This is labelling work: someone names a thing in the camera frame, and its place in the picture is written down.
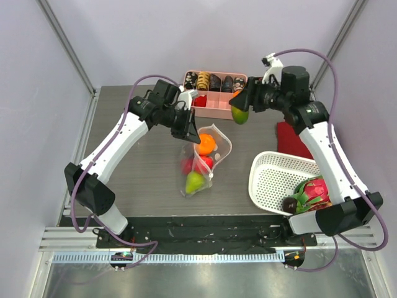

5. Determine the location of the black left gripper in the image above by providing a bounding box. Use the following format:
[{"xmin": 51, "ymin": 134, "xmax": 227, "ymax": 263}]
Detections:
[{"xmin": 161, "ymin": 106, "xmax": 201, "ymax": 143}]

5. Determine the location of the orange green mango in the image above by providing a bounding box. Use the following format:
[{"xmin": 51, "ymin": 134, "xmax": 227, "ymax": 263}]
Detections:
[{"xmin": 231, "ymin": 92, "xmax": 249, "ymax": 125}]

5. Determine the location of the orange tangerine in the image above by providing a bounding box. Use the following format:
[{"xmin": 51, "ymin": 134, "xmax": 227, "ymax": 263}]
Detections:
[{"xmin": 196, "ymin": 133, "xmax": 216, "ymax": 155}]

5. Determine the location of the clear polka dot zip bag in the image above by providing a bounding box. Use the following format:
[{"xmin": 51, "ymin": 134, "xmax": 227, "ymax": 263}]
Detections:
[{"xmin": 180, "ymin": 124, "xmax": 233, "ymax": 197}]

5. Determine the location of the red apple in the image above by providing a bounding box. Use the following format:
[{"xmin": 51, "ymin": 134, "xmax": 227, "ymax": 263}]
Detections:
[{"xmin": 194, "ymin": 155, "xmax": 214, "ymax": 174}]

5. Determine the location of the green pear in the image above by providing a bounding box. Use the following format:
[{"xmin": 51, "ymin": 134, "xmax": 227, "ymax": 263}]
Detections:
[{"xmin": 185, "ymin": 171, "xmax": 206, "ymax": 194}]

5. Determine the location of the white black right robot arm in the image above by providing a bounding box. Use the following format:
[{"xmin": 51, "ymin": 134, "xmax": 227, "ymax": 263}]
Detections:
[{"xmin": 229, "ymin": 66, "xmax": 383, "ymax": 245}]

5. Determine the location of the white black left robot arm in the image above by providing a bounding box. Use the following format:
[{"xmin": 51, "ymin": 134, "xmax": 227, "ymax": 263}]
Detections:
[{"xmin": 65, "ymin": 76, "xmax": 200, "ymax": 248}]

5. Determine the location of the black pink floral roll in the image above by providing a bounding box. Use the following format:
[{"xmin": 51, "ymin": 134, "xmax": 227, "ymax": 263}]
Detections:
[{"xmin": 233, "ymin": 77, "xmax": 246, "ymax": 93}]

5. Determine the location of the black dotted sock roll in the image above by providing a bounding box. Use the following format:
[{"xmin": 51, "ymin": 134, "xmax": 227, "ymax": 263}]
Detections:
[{"xmin": 221, "ymin": 75, "xmax": 233, "ymax": 93}]

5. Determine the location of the dark brown sock roll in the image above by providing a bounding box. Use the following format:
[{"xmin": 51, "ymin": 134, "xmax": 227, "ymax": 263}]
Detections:
[{"xmin": 208, "ymin": 73, "xmax": 221, "ymax": 92}]

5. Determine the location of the pink divided organizer box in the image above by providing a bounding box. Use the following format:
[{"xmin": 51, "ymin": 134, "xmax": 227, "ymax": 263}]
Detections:
[{"xmin": 183, "ymin": 70, "xmax": 248, "ymax": 120}]

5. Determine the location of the yellow black patterned roll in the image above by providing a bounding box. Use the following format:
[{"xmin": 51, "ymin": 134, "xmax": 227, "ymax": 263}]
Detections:
[{"xmin": 196, "ymin": 71, "xmax": 210, "ymax": 91}]

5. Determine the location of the black floral sock roll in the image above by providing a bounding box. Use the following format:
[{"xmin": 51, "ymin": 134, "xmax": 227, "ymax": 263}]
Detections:
[{"xmin": 184, "ymin": 71, "xmax": 198, "ymax": 89}]

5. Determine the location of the folded red cloth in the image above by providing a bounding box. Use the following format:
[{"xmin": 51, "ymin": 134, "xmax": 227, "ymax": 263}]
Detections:
[{"xmin": 276, "ymin": 122, "xmax": 313, "ymax": 160}]

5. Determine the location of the white perforated fruit basket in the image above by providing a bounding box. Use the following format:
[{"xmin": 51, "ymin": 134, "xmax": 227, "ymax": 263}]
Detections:
[{"xmin": 248, "ymin": 151, "xmax": 321, "ymax": 216}]

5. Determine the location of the pink dragon fruit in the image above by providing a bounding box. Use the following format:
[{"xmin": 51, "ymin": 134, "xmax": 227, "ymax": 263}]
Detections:
[{"xmin": 292, "ymin": 176, "xmax": 332, "ymax": 214}]

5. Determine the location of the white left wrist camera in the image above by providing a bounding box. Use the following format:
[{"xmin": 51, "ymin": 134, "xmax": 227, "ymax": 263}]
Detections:
[{"xmin": 177, "ymin": 89, "xmax": 199, "ymax": 111}]

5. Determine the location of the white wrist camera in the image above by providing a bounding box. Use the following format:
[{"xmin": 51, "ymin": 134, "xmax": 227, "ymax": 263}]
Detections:
[
  {"xmin": 177, "ymin": 89, "xmax": 199, "ymax": 111},
  {"xmin": 262, "ymin": 53, "xmax": 283, "ymax": 84}
]

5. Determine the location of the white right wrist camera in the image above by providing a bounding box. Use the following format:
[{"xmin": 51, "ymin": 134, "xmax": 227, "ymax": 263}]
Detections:
[{"xmin": 262, "ymin": 53, "xmax": 283, "ymax": 84}]

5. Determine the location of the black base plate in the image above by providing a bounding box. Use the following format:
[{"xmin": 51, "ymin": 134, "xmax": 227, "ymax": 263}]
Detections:
[{"xmin": 96, "ymin": 214, "xmax": 317, "ymax": 255}]

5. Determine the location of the white slotted cable duct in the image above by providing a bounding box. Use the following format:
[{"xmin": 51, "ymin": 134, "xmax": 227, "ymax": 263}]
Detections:
[{"xmin": 52, "ymin": 251, "xmax": 285, "ymax": 264}]

